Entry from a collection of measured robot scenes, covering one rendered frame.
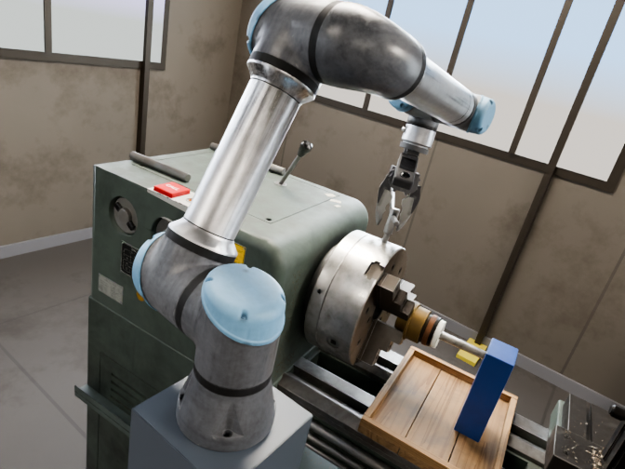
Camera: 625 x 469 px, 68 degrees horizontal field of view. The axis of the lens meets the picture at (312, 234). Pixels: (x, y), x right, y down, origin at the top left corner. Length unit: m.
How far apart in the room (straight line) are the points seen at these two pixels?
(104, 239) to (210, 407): 0.73
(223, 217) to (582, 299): 2.66
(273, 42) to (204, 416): 0.54
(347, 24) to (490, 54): 2.41
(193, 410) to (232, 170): 0.35
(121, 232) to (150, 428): 0.64
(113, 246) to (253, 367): 0.73
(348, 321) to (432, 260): 2.29
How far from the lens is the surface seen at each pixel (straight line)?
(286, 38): 0.72
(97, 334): 1.50
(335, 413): 1.18
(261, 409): 0.72
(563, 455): 1.10
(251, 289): 0.64
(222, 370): 0.66
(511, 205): 3.06
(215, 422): 0.71
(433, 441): 1.17
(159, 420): 0.77
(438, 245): 3.25
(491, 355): 1.10
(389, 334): 1.15
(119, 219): 1.25
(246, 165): 0.70
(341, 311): 1.04
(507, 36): 3.04
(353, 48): 0.66
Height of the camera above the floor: 1.66
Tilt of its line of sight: 23 degrees down
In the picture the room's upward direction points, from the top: 12 degrees clockwise
